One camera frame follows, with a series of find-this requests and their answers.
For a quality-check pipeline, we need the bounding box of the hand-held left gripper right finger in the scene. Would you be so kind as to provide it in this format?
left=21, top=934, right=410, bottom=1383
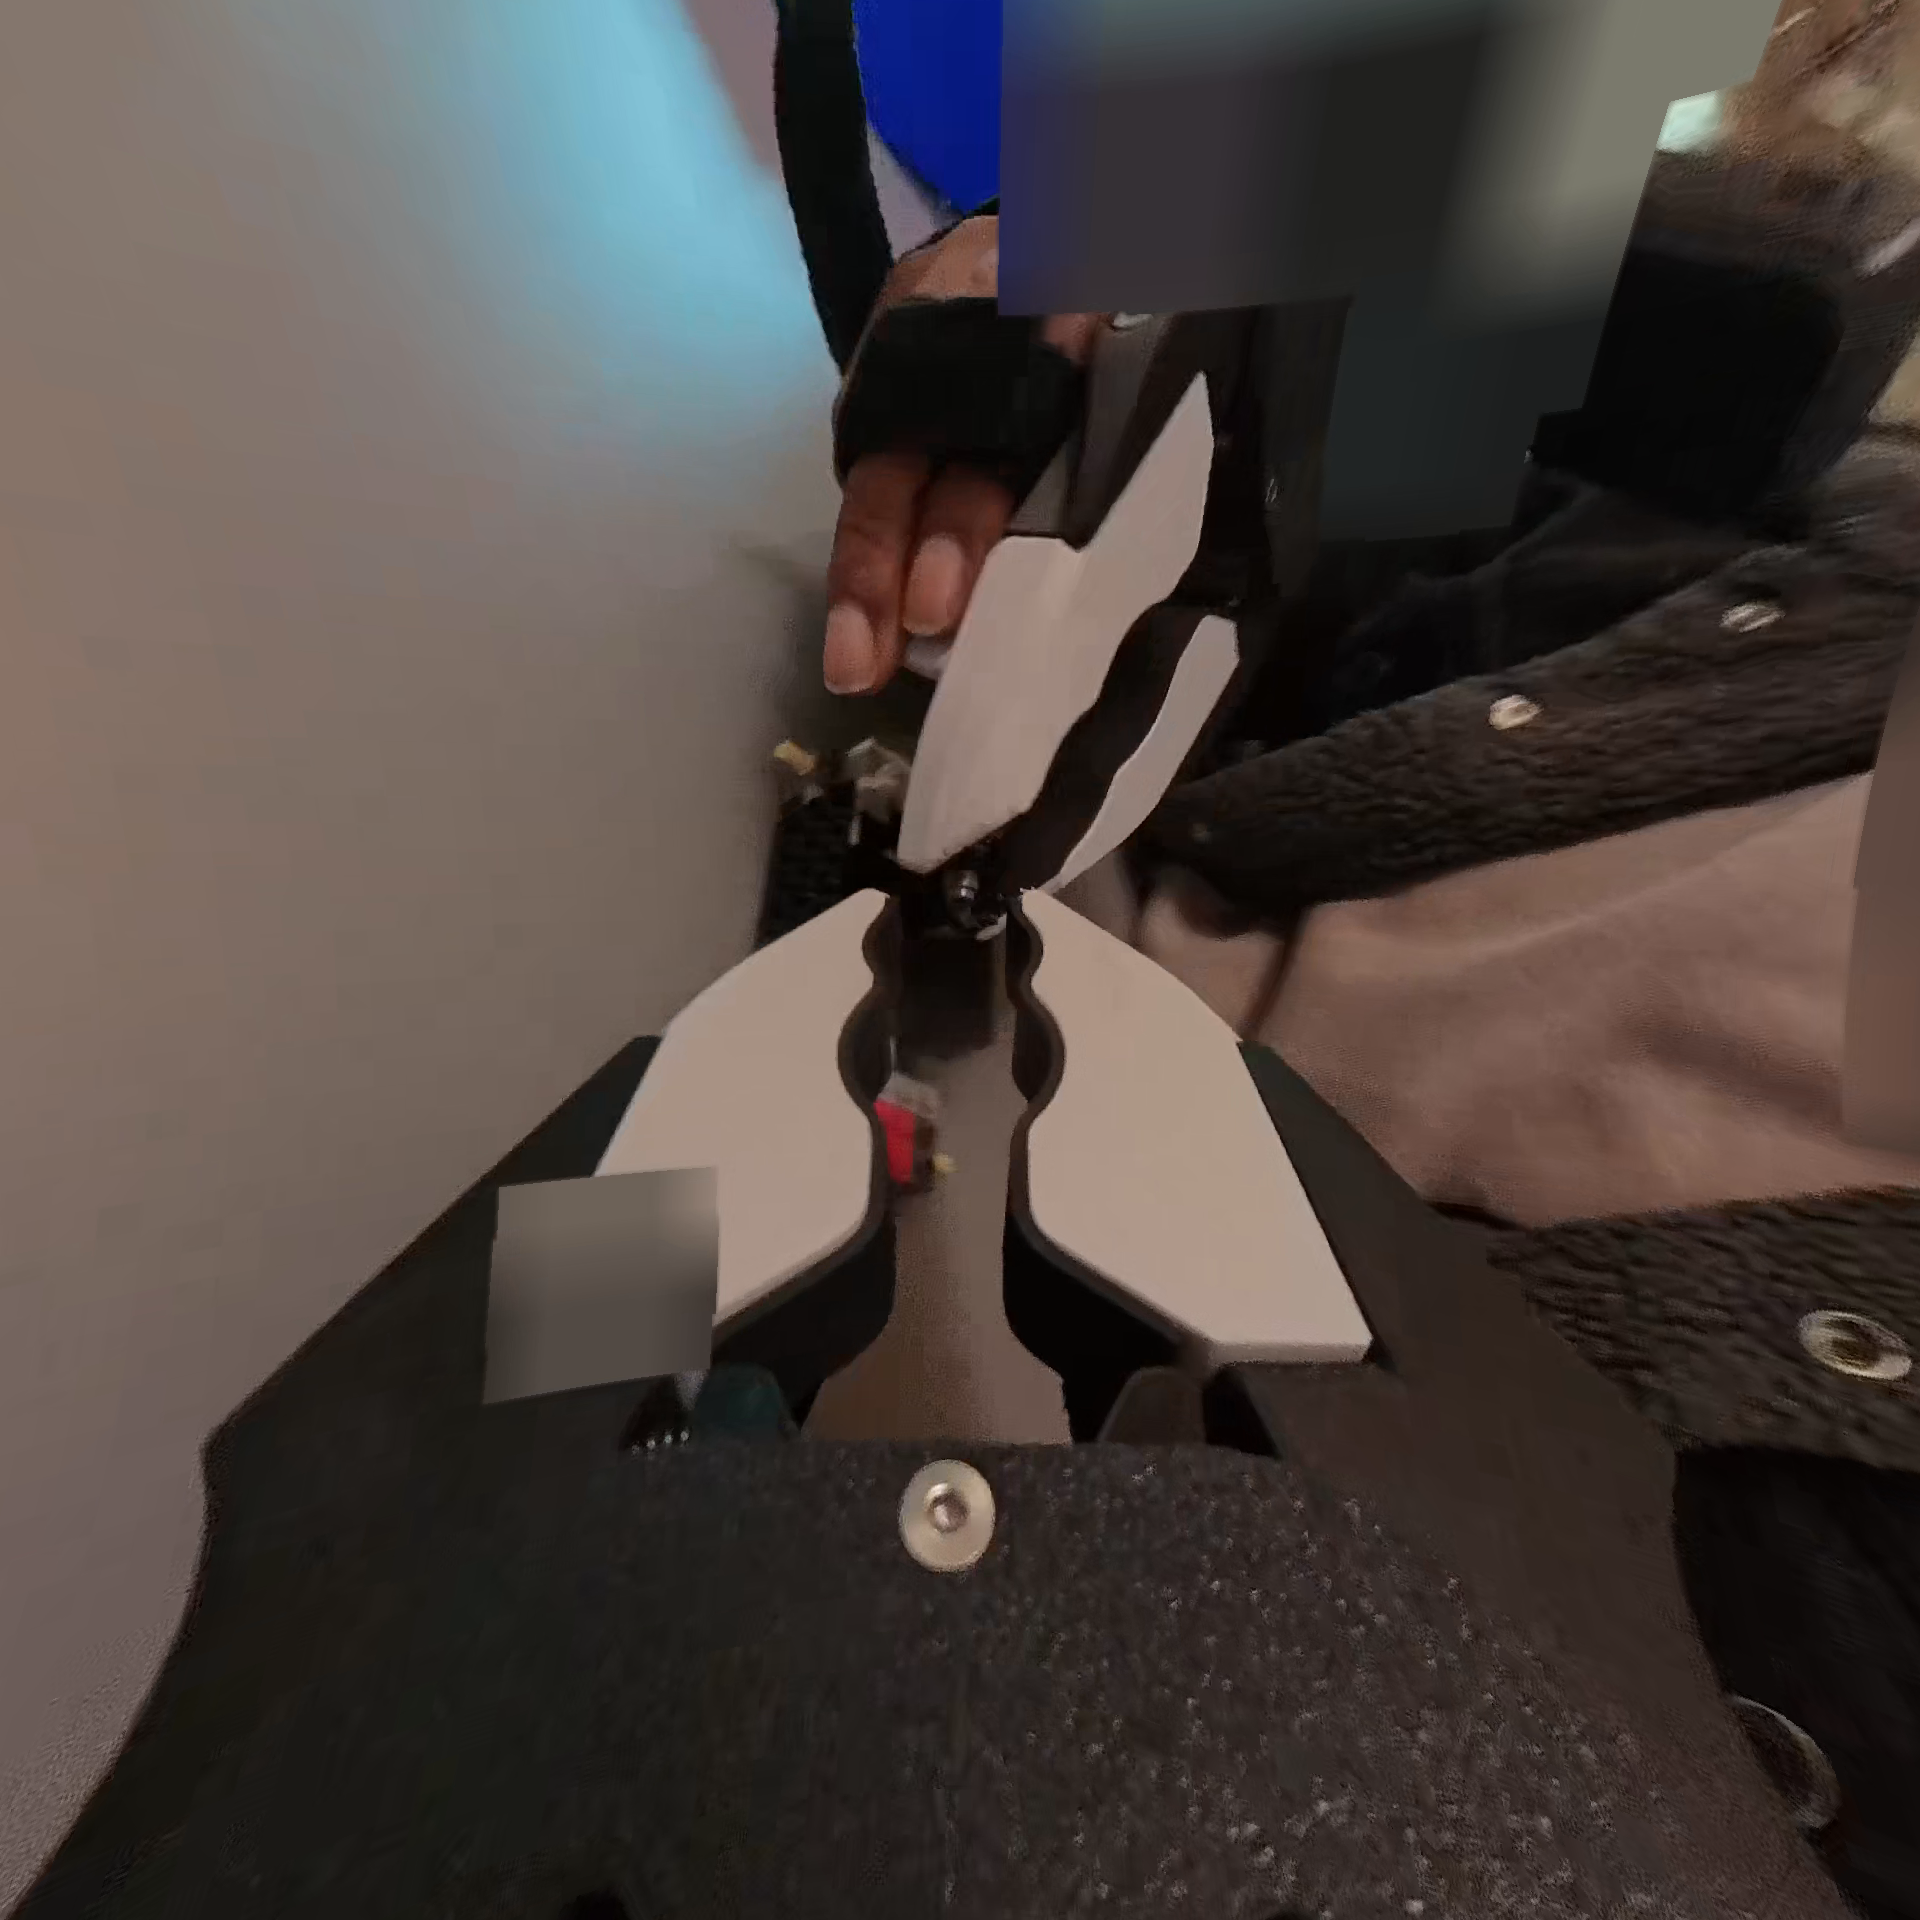
left=1001, top=884, right=1375, bottom=1444

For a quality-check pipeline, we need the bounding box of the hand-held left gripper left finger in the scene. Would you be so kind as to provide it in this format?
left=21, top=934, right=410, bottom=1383
left=591, top=884, right=903, bottom=1431

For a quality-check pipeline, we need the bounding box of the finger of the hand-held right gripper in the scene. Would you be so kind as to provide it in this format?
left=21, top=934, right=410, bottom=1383
left=1001, top=612, right=1248, bottom=895
left=894, top=368, right=1219, bottom=876

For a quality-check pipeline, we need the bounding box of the toy brick car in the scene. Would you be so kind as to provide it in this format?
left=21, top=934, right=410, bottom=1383
left=757, top=732, right=1010, bottom=1197

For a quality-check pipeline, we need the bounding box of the person's right forearm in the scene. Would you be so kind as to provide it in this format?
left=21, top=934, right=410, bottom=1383
left=1275, top=269, right=1891, bottom=735

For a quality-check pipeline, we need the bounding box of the grey desk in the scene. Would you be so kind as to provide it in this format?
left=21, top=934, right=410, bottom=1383
left=0, top=0, right=1081, bottom=1877

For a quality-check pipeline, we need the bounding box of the person's right hand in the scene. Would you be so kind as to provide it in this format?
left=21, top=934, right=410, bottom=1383
left=818, top=215, right=1106, bottom=697

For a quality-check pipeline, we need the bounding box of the black fleece jacket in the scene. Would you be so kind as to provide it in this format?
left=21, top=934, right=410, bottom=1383
left=1141, top=433, right=1920, bottom=1920

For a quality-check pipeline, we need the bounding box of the beige sweatshirt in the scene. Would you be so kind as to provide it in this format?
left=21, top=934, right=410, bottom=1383
left=1078, top=772, right=1920, bottom=1216

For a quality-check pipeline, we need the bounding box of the blue plastic bin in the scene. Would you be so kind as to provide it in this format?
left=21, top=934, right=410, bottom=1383
left=853, top=0, right=1003, bottom=215

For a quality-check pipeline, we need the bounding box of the black fabric strap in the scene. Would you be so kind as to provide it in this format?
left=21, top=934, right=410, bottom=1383
left=768, top=0, right=904, bottom=368

